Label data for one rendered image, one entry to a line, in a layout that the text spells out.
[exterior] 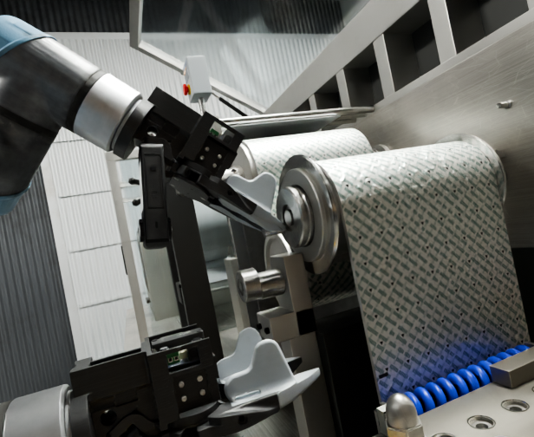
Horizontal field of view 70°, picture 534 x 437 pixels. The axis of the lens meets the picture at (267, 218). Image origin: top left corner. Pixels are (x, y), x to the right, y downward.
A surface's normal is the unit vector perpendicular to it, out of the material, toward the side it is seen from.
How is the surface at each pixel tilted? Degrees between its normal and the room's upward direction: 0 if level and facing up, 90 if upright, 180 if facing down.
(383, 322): 90
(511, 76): 90
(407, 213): 90
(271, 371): 90
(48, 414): 43
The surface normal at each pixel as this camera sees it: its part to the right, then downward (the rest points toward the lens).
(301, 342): 0.33, -0.09
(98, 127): -0.08, 0.56
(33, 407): -0.02, -0.92
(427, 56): -0.92, 0.18
